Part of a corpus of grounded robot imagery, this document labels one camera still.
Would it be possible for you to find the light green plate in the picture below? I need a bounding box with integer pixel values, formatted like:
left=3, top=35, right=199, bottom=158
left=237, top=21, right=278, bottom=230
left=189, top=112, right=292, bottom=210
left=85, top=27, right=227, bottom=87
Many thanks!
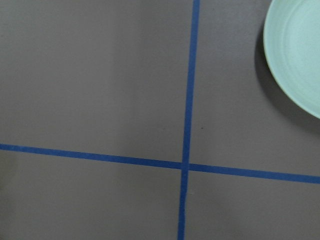
left=263, top=0, right=320, bottom=118

